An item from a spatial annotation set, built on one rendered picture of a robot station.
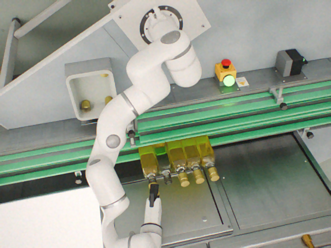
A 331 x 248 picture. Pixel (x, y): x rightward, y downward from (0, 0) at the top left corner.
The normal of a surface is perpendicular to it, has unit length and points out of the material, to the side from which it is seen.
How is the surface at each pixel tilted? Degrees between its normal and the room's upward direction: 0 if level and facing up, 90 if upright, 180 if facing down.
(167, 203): 91
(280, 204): 91
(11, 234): 90
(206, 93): 90
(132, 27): 4
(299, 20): 0
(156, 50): 77
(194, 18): 4
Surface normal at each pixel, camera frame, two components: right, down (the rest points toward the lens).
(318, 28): 0.20, 0.68
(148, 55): -0.26, -0.48
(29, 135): -0.05, -0.71
